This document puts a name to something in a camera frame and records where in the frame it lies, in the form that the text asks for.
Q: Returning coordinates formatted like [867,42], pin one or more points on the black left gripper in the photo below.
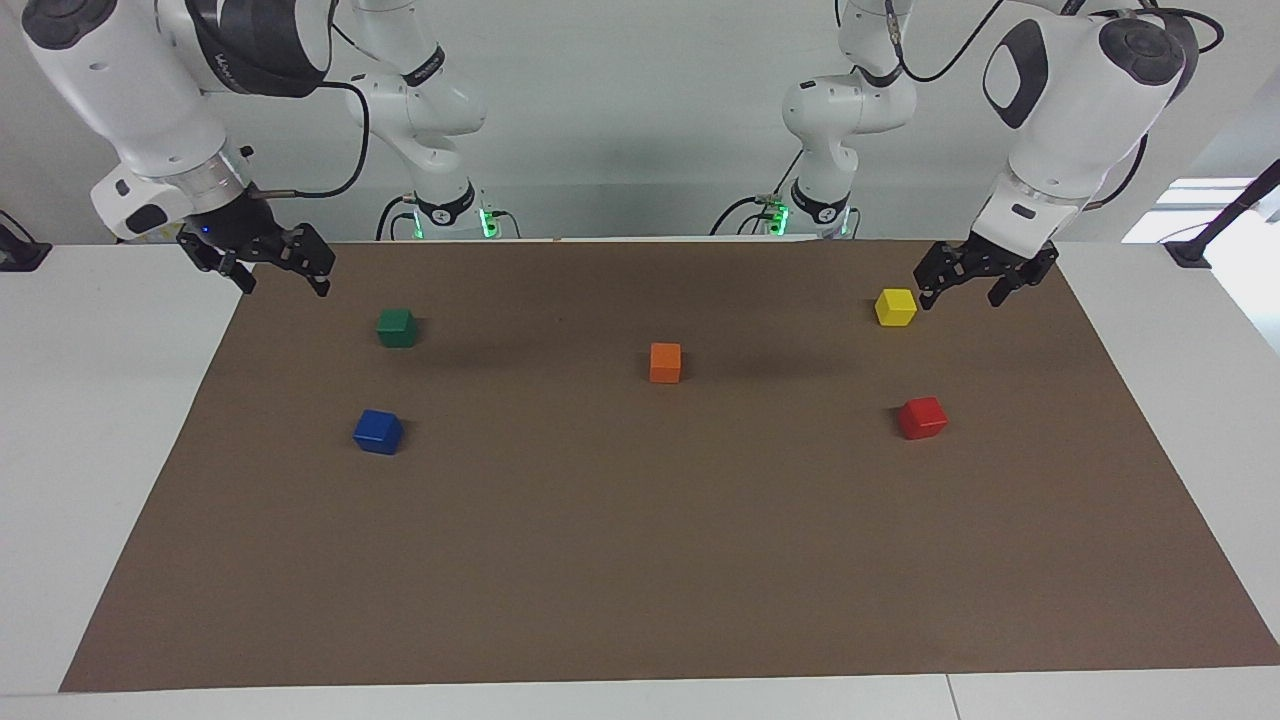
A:
[1000,260]

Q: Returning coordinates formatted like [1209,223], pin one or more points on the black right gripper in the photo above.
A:
[240,225]

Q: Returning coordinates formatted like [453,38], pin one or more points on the red wooden block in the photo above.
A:
[922,420]

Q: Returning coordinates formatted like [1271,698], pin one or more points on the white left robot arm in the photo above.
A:
[1080,100]

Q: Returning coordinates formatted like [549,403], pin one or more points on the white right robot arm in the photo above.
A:
[130,90]

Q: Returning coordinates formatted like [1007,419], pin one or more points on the yellow wooden block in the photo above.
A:
[896,308]

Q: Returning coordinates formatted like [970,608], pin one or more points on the green wooden block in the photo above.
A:
[397,328]

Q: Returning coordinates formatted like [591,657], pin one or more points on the blue wooden block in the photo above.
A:
[377,433]

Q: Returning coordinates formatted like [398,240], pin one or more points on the orange wooden block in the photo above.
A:
[665,363]

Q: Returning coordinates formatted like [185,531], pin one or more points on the black stand with pole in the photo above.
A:
[1187,252]

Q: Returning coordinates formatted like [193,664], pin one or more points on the brown paper mat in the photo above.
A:
[640,550]

